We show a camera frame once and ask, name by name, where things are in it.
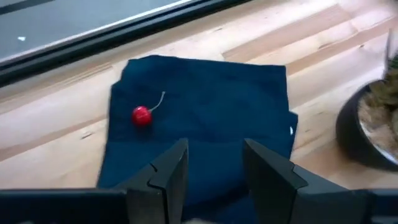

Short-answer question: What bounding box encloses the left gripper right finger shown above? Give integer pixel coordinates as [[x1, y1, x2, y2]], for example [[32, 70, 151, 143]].
[[244, 139, 368, 224]]

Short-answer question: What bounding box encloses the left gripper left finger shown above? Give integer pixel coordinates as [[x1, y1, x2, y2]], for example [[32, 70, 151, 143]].
[[114, 139, 190, 224]]

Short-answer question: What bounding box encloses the red toy cherry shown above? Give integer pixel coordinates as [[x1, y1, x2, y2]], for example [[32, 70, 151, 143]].
[[131, 91, 166, 128]]

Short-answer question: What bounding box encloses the navy blue cloth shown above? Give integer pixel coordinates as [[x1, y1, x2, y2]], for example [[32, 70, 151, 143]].
[[96, 55, 299, 224]]

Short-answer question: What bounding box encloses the succulent in black pot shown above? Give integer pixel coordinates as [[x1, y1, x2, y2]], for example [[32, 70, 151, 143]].
[[335, 29, 398, 171]]

